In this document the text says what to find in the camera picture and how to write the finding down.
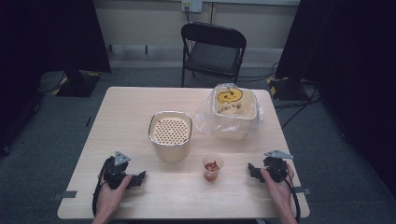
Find black curtain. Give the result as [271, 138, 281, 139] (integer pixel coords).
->
[275, 0, 396, 200]
[0, 0, 112, 157]

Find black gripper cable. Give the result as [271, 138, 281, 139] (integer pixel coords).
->
[92, 163, 108, 217]
[276, 167, 302, 224]

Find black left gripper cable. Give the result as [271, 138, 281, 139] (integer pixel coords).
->
[92, 163, 108, 217]

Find grey table edge bracket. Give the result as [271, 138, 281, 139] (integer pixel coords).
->
[293, 186, 313, 197]

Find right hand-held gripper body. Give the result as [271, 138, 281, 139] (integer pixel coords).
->
[262, 149, 294, 184]

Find clear plastic bag liner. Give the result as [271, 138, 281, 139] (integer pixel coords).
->
[194, 82, 265, 136]

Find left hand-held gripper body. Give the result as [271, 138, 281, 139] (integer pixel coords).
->
[102, 150, 138, 190]

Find black folding chair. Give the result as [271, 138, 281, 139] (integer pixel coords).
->
[180, 21, 248, 89]

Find beige container with perforated strainer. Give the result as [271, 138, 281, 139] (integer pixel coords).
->
[148, 110, 193, 163]

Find person's right hand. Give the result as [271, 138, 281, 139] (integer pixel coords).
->
[260, 163, 296, 210]

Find white wall socket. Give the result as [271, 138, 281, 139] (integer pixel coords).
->
[181, 0, 204, 14]

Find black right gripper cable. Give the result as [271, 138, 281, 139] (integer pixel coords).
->
[276, 167, 302, 224]

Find person's left hand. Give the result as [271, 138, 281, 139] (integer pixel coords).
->
[92, 175, 134, 219]

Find red chili pieces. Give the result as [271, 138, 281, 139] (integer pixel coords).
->
[206, 160, 221, 173]

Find black stand base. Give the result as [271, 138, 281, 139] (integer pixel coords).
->
[55, 70, 103, 98]
[266, 76, 310, 102]

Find beige bin with yellow print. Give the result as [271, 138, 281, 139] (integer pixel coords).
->
[211, 83, 260, 141]

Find black floor cables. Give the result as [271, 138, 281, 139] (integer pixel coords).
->
[237, 62, 322, 129]

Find small clear plastic cup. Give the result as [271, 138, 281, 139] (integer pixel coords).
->
[202, 153, 224, 183]

